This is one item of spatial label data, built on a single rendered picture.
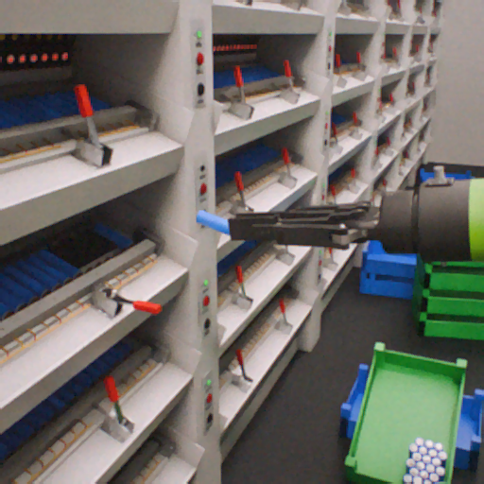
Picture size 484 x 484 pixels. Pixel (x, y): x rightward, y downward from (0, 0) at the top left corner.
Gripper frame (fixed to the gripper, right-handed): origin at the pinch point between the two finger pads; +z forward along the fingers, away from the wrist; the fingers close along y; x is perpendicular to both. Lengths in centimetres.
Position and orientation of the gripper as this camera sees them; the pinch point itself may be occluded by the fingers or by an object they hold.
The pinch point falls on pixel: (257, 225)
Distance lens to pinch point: 74.0
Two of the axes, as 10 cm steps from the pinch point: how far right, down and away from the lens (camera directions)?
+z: -9.0, 0.1, 4.3
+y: -4.1, 3.0, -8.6
